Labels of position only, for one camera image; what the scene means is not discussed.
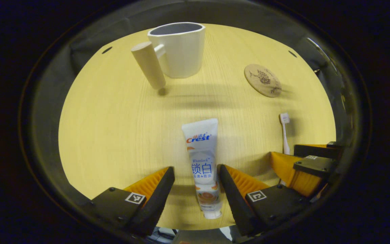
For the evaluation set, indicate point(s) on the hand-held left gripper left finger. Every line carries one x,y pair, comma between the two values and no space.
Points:
157,203

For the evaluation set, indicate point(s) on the white toothpaste tube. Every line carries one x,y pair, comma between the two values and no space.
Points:
201,156

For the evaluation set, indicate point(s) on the pale pink toothbrush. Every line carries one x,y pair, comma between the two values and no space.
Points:
285,135

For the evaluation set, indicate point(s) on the round wooden coaster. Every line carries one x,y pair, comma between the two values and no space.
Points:
262,80

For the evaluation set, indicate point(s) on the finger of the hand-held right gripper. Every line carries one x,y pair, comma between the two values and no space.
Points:
313,166
317,150

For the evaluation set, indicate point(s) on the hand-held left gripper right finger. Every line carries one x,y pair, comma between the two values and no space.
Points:
235,206

